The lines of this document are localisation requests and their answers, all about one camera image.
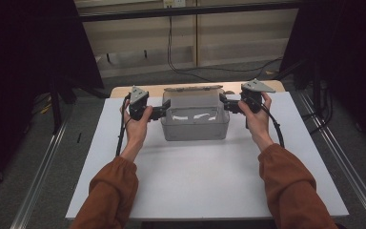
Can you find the black metal stand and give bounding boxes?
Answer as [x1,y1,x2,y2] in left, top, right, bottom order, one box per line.
[48,75,78,135]

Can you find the hand-held gripper black cable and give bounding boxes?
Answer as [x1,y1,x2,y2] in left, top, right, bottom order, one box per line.
[259,102,286,149]
[115,93,132,157]

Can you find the right hand-held gripper black cable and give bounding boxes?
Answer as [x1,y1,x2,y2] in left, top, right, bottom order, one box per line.
[259,102,286,149]

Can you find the person's right hand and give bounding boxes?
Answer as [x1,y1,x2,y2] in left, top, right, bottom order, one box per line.
[236,91,276,148]

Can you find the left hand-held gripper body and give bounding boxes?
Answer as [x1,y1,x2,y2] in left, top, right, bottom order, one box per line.
[128,85,155,122]

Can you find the small wooden table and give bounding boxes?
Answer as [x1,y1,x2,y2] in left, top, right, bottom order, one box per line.
[110,79,286,99]

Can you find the metal floor rail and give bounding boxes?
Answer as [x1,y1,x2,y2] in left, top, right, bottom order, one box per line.
[10,94,74,229]
[295,90,366,229]

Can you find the black power cable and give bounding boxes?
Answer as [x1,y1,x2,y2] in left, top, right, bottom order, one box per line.
[166,7,284,83]

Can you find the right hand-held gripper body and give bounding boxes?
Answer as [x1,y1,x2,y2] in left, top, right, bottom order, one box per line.
[239,78,277,115]

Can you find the grey transparent storage box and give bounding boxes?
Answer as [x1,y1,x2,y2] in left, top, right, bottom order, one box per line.
[160,89,231,142]

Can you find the black curtain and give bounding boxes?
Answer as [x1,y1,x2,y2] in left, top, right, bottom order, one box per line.
[0,0,106,194]
[278,0,366,154]

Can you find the left hand-held gripper black cable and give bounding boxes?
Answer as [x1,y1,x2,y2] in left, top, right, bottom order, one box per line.
[115,93,132,157]

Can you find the person's left hand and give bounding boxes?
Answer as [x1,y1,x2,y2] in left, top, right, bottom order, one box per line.
[119,99,154,150]

